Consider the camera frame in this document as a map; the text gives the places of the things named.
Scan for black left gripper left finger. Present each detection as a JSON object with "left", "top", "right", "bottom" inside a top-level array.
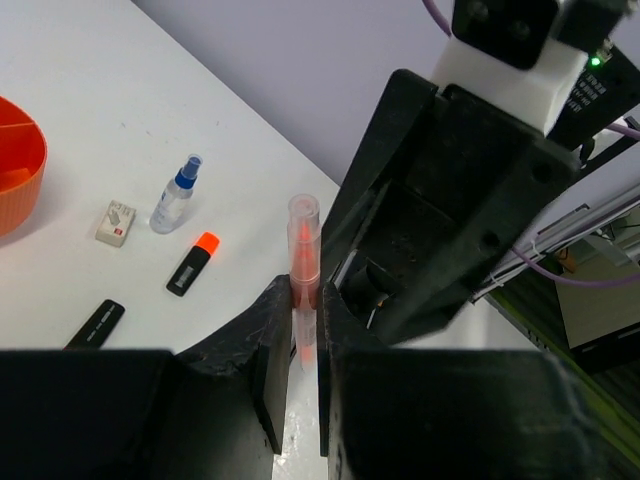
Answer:
[{"left": 1, "top": 275, "right": 292, "bottom": 479}]

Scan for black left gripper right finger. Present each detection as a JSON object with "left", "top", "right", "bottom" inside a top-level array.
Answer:
[{"left": 318, "top": 284, "right": 604, "bottom": 479}]

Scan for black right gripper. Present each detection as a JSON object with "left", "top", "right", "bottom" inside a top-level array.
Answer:
[{"left": 319, "top": 69, "right": 578, "bottom": 345}]

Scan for thin orange pen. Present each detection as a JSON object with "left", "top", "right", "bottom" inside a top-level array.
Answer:
[{"left": 287, "top": 194, "right": 321, "bottom": 370}]

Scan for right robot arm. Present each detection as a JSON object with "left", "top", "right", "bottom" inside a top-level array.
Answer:
[{"left": 317, "top": 1, "right": 639, "bottom": 344}]

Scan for orange highlighter with black body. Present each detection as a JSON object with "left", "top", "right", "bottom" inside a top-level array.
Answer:
[{"left": 166, "top": 232, "right": 220, "bottom": 297}]

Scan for small black usb stick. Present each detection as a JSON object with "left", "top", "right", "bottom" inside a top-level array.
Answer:
[{"left": 63, "top": 299, "right": 126, "bottom": 351}]

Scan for blue cap glue bottle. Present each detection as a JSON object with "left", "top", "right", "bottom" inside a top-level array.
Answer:
[{"left": 149, "top": 154, "right": 203, "bottom": 234}]

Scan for small white eraser block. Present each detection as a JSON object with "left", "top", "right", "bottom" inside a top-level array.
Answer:
[{"left": 95, "top": 200, "right": 137, "bottom": 248}]

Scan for orange round compartment organizer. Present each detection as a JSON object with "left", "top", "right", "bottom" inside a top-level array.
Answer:
[{"left": 1, "top": 97, "right": 48, "bottom": 236}]

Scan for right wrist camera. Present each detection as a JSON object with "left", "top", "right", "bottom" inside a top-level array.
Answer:
[{"left": 431, "top": 1, "right": 588, "bottom": 135}]

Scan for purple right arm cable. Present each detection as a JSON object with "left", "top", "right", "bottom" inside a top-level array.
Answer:
[{"left": 419, "top": 0, "right": 640, "bottom": 289}]

